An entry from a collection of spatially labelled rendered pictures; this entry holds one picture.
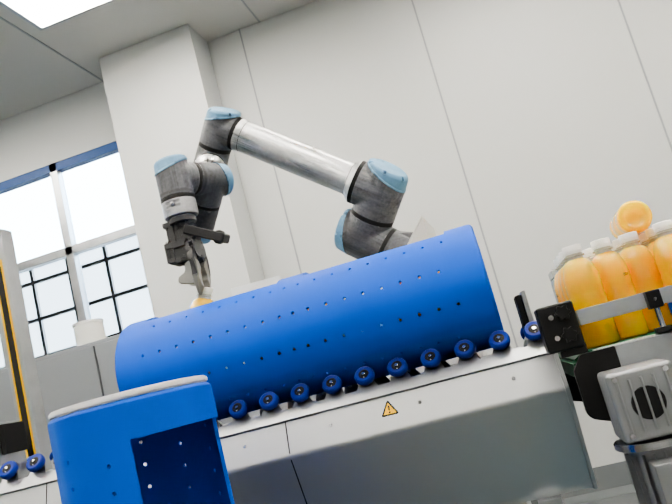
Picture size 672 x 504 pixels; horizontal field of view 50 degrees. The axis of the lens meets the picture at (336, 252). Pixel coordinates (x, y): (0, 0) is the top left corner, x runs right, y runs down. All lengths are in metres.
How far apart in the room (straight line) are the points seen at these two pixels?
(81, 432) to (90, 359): 2.41
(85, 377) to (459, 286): 2.45
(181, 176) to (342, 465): 0.84
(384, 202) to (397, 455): 1.02
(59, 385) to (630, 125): 3.41
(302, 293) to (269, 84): 3.38
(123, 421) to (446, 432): 0.67
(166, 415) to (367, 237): 1.31
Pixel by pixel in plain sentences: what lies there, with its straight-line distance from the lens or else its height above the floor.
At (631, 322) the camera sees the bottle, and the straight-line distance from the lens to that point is 1.56.
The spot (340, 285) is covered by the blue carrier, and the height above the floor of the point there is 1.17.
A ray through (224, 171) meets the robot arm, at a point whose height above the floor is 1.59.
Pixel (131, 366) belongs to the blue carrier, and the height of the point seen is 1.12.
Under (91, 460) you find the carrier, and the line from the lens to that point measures 1.24.
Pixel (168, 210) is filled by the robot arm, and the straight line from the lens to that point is 1.90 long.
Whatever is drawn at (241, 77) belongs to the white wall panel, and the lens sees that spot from 4.98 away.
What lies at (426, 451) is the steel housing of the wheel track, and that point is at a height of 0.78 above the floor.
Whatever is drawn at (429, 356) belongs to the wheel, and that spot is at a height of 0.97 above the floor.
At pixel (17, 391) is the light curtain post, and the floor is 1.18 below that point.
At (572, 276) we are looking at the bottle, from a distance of 1.52.
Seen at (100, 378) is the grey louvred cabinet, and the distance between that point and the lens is 3.64.
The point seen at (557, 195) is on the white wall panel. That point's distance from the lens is 4.43.
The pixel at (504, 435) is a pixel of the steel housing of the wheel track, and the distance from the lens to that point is 1.56.
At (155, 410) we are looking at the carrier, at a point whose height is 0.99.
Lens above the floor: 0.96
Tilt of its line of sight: 10 degrees up
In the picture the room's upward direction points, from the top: 15 degrees counter-clockwise
